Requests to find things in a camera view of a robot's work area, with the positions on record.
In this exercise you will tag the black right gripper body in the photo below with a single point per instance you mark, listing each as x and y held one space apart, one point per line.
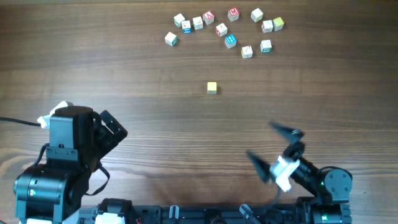
296 150

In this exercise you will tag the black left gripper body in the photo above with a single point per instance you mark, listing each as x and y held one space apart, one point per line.
107 141

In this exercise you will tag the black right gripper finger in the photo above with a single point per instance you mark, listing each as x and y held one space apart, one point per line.
262 168
291 134

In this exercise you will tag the blue top block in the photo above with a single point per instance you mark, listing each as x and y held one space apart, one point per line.
230 41

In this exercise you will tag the red letter M block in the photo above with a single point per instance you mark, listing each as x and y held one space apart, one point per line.
233 14

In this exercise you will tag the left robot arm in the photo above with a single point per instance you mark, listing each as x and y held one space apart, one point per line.
79 139

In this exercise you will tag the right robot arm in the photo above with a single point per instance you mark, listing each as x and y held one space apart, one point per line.
330 186

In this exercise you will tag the white block teal side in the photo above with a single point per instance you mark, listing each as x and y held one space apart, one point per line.
266 46

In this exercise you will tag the white block yellow side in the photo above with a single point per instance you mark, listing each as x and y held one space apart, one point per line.
246 52

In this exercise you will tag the white block green side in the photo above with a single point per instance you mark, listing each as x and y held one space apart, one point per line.
171 39

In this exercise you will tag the white block red edge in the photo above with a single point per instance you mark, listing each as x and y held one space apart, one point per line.
267 26

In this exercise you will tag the yellow top block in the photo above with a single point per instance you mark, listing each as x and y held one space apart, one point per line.
278 23

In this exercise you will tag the white cube block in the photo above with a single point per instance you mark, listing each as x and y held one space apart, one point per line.
257 15

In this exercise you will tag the white block blue side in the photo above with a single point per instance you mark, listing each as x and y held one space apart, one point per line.
186 27

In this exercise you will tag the white block red side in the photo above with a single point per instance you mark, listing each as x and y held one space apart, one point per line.
221 30

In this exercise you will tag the white block green edge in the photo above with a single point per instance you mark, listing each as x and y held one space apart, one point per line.
178 19

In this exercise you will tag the plain white block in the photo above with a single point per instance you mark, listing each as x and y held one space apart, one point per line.
197 23

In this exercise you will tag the red letter A block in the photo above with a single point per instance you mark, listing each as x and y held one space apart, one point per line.
208 17

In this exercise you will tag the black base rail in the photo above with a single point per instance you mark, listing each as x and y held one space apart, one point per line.
217 214

